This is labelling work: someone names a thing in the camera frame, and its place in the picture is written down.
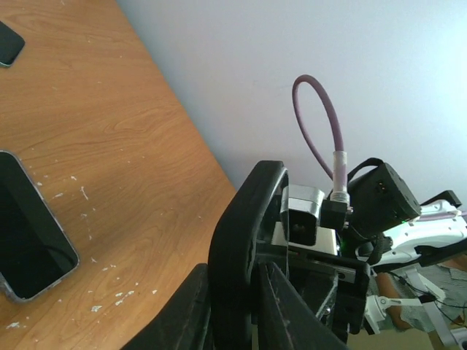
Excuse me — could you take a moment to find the clear magsafe phone case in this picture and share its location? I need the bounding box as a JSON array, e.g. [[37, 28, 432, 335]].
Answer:
[[0, 149, 81, 306]]

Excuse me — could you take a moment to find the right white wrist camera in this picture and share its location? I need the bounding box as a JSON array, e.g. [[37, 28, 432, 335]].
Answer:
[[271, 184, 353, 256]]

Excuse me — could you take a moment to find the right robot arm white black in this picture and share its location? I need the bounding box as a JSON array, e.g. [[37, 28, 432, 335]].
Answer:
[[271, 150, 466, 349]]

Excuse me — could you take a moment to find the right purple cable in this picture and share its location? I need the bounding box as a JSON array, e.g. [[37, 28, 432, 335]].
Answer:
[[292, 74, 347, 200]]

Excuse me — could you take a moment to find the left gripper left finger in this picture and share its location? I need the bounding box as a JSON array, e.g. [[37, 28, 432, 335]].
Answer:
[[123, 263, 212, 350]]

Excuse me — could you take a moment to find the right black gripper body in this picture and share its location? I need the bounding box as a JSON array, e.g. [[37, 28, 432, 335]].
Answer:
[[259, 253, 369, 347]]

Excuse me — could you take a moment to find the black phone case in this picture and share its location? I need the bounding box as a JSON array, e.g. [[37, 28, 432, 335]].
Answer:
[[208, 160, 288, 349]]

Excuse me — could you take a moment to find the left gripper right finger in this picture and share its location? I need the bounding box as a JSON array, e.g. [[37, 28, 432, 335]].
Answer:
[[258, 262, 347, 350]]

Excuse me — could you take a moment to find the black smartphone far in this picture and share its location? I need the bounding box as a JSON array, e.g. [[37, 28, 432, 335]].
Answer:
[[0, 22, 26, 68]]

